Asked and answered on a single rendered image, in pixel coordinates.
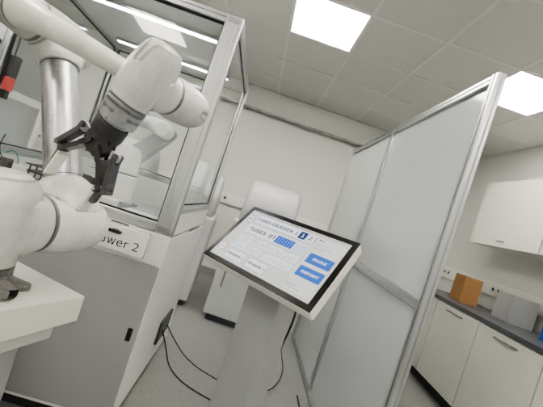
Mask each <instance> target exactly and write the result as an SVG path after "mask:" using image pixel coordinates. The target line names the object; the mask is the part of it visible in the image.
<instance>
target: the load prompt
mask: <svg viewBox="0 0 543 407"><path fill-rule="evenodd" d="M254 222H255V223H256V224H260V225H262V226H264V227H267V228H269V229H272V230H275V231H277V232H279V233H283V234H284V235H287V236H289V237H293V238H295V239H297V240H299V241H303V242H305V243H307V244H310V245H312V244H313V243H314V242H315V241H316V240H317V239H318V237H319V236H318V235H316V234H314V233H310V232H307V231H305V230H303V229H299V228H297V227H294V226H291V225H290V224H285V223H283V222H281V221H278V220H274V219H272V218H270V217H267V216H264V215H260V216H259V217H258V218H257V219H256V220H255V221H254Z"/></svg>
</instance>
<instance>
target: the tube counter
mask: <svg viewBox="0 0 543 407"><path fill-rule="evenodd" d="M265 239H266V240H268V241H271V242H273V243H276V244H277V245H280V246H283V247H284V248H286V249H289V250H291V251H294V252H296V253H298V254H301V255H304V254H305V252H306V251H307V250H308V249H309V246H307V245H303V244H301V243H299V242H297V241H294V240H291V239H289V238H286V237H283V236H281V235H279V234H277V233H273V232H271V233H270V234H269V235H268V236H267V237H266V238H265Z"/></svg>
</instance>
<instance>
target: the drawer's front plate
mask: <svg viewBox="0 0 543 407"><path fill-rule="evenodd" d="M109 228H115V229H119V231H121V232H122V234H117V233H113V232H110V231H107V235H106V236H105V237H106V238H105V241H103V240H104V239H103V240H102V241H100V242H99V243H97V245H101V246H104V247H107V248H109V249H112V250H117V251H120V252H122V253H125V254H129V255H132V256H135V257H138V258H143V256H144V253H145V249H146V246H147V245H148V242H149V238H150V235H149V234H148V233H143V232H140V231H137V230H135V229H131V228H128V227H125V226H123V225H119V224H115V223H112V222H110V221H109ZM108 237H109V241H110V240H111V238H112V240H111V241H110V242H109V243H107V239H108ZM115 239H116V240H115ZM114 240H115V242H114V243H113V245H112V242H113V241H114ZM117 241H118V242H119V243H121V241H122V242H123V243H122V245H121V244H119V243H117ZM125 242H126V243H128V244H125V247H124V243H125ZM116 243H117V245H118V246H117V245H116ZM134 243H137V244H138V245H139V246H138V248H137V244H134ZM119 246H121V247H119ZM123 247H124V248H123ZM135 248H136V249H135ZM133 249H134V250H135V251H136V252H134V251H132V250H133Z"/></svg>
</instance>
